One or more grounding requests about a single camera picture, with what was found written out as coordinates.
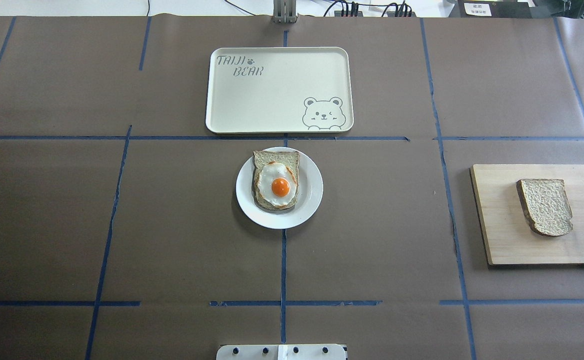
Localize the white bear tray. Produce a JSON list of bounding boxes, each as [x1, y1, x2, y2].
[[205, 47, 354, 134]]

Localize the aluminium frame post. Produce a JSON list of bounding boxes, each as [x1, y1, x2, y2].
[[273, 0, 298, 24]]

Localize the plain bread slice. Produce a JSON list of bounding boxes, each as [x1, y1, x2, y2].
[[516, 178, 573, 237]]

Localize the wooden cutting board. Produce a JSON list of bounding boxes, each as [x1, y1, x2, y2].
[[470, 164, 584, 265]]

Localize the fried egg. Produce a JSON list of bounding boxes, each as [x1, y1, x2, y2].
[[254, 161, 298, 211]]

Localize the bread slice under egg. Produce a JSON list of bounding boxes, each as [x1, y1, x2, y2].
[[253, 150, 300, 211]]

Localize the black box with label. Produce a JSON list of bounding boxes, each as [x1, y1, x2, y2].
[[449, 0, 532, 19]]

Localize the white pillar with base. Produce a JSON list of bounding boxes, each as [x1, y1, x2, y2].
[[216, 343, 348, 360]]

